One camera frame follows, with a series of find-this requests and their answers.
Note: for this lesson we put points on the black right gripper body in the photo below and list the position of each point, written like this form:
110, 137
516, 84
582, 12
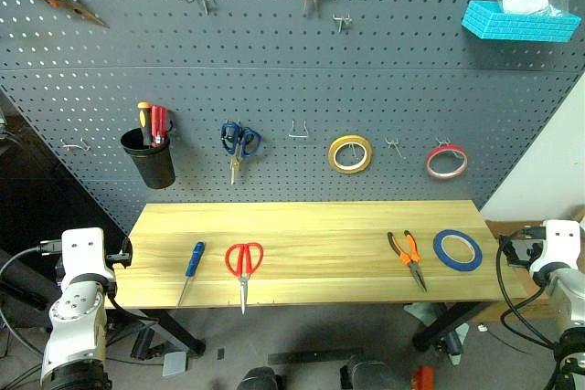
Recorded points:
523, 254

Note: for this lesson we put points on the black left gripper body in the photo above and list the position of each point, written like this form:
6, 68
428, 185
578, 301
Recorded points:
115, 257

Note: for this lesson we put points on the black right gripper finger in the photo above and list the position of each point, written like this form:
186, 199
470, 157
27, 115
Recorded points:
508, 244
508, 260

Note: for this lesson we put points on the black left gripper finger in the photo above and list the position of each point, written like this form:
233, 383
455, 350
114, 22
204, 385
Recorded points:
129, 261
130, 245

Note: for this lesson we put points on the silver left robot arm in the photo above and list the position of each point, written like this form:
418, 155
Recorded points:
75, 317

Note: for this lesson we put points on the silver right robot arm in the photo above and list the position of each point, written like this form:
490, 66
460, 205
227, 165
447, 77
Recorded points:
569, 298

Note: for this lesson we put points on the grey metal pegboard wall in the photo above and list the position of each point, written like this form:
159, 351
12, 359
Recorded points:
292, 88

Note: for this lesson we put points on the blue tape roll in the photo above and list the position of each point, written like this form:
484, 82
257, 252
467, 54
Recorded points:
441, 250

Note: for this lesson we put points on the black floor device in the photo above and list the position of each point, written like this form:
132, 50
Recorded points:
144, 343
452, 346

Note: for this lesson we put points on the black table leg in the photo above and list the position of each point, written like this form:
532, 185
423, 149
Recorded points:
439, 326
180, 328

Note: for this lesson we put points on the black plastic cup holder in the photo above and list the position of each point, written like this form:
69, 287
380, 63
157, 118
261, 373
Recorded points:
151, 161

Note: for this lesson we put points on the orange black long-nose pliers small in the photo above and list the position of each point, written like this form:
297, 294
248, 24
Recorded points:
411, 255

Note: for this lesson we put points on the red tape roll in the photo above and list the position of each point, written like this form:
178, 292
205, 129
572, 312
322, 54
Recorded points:
432, 166

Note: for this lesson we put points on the grey square floor plate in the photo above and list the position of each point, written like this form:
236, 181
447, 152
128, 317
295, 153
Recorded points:
174, 364

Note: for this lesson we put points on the orange black screwdriver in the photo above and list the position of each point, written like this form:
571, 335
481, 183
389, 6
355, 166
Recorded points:
144, 120

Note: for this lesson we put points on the red object on floor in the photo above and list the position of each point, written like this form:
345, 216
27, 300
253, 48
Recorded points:
422, 378

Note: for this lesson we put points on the dark rounded shape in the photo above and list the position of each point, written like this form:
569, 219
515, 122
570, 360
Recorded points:
261, 378

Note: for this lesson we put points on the yellow tape roll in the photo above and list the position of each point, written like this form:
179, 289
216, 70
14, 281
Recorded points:
333, 154

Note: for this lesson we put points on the black flat bar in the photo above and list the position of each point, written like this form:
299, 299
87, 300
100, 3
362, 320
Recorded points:
315, 356

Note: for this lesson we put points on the cyan brick-pattern shelf bin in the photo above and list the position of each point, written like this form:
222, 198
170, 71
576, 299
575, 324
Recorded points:
521, 24

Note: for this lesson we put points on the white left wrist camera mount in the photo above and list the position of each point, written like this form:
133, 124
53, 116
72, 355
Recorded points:
84, 253

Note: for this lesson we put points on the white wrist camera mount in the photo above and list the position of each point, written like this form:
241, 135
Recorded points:
560, 244
84, 253

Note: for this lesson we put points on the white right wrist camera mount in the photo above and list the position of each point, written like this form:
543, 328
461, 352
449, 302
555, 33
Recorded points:
560, 244

